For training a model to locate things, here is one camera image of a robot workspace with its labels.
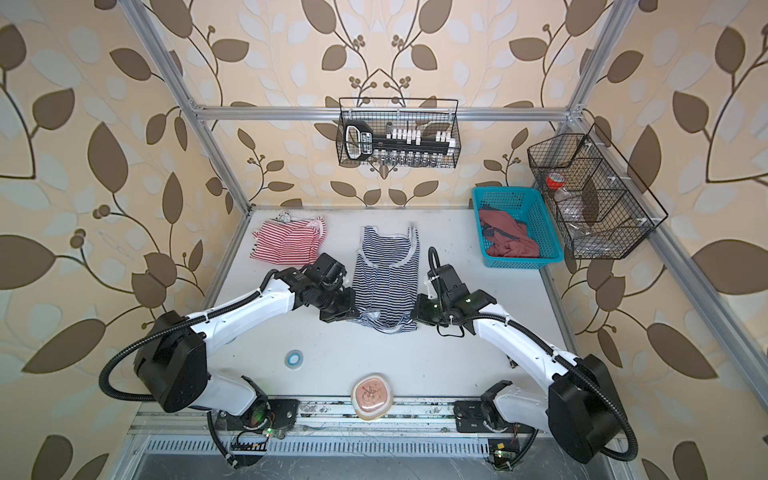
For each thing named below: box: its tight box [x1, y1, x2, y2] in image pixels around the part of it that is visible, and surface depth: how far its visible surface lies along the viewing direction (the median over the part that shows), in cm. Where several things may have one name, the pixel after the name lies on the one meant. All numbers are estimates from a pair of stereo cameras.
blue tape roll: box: [284, 349, 304, 371], surface depth 86 cm
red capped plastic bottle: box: [545, 172, 571, 202], surface depth 84 cm
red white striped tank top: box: [250, 212, 327, 266], surface depth 107 cm
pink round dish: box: [351, 373, 394, 421], surface depth 77 cm
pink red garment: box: [479, 209, 540, 257], surface depth 111 cm
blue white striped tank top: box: [350, 225, 421, 334], surface depth 101 cm
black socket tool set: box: [344, 120, 457, 165], surface depth 86 cm
